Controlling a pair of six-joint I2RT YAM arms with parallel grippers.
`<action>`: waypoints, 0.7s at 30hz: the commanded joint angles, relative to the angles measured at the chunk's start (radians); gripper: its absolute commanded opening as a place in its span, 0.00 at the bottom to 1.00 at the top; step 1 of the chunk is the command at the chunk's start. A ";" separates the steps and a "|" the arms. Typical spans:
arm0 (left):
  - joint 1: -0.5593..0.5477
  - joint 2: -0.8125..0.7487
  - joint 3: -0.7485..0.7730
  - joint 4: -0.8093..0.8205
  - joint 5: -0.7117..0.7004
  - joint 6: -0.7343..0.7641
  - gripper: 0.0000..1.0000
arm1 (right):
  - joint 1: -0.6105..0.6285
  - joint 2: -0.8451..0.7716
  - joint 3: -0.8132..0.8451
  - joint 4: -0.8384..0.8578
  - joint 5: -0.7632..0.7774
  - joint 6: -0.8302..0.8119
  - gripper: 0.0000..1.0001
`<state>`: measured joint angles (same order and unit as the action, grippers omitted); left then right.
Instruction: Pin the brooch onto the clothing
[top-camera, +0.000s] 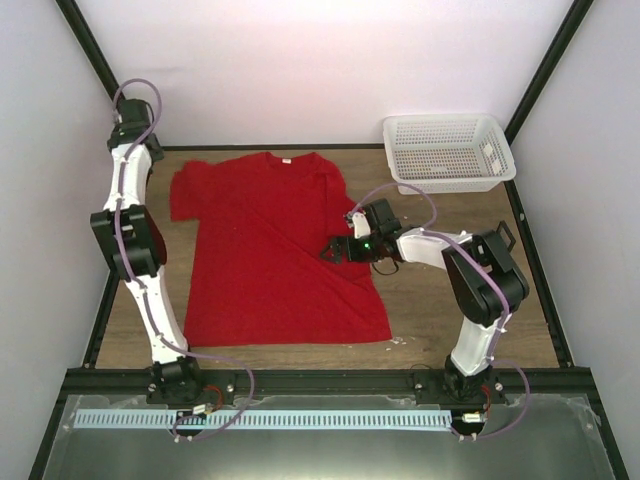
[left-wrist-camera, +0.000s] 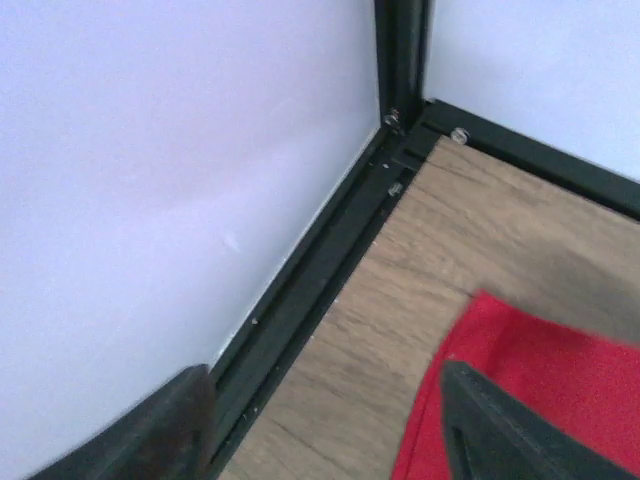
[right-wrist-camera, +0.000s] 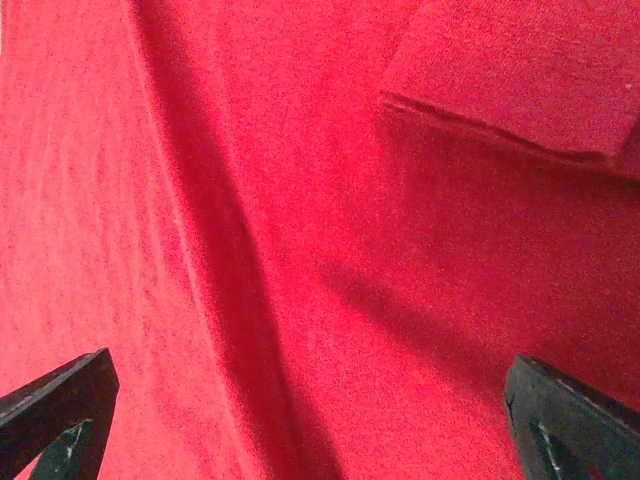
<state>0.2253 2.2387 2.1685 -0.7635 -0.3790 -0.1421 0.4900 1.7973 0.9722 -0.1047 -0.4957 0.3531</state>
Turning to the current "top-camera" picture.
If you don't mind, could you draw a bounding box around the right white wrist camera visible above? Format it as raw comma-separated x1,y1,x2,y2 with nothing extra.
345,211,371,239

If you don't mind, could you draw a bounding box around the white plastic basket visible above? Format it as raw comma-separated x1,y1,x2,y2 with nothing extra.
382,114,516,195

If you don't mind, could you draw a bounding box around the black brooch box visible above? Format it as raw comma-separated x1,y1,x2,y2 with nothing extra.
496,220,517,253

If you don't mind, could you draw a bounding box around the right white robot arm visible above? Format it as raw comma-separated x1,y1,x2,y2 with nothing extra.
320,199,530,403

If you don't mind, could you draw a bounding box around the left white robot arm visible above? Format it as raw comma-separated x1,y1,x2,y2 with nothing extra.
90,99,205,404

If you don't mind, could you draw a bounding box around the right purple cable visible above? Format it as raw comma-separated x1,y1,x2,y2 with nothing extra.
349,181,532,441

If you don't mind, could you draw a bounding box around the red t-shirt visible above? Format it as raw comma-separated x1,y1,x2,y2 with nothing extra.
169,152,391,347

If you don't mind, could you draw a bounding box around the light blue cable duct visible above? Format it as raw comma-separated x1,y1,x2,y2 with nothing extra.
71,409,452,432

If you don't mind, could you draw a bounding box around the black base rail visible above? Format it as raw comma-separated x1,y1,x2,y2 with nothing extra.
59,367,600,408

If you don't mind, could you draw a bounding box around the purple cable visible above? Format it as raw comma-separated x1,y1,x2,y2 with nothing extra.
111,77,257,441
349,181,532,441

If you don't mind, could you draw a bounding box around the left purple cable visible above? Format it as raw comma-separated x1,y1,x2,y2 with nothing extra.
111,77,257,441

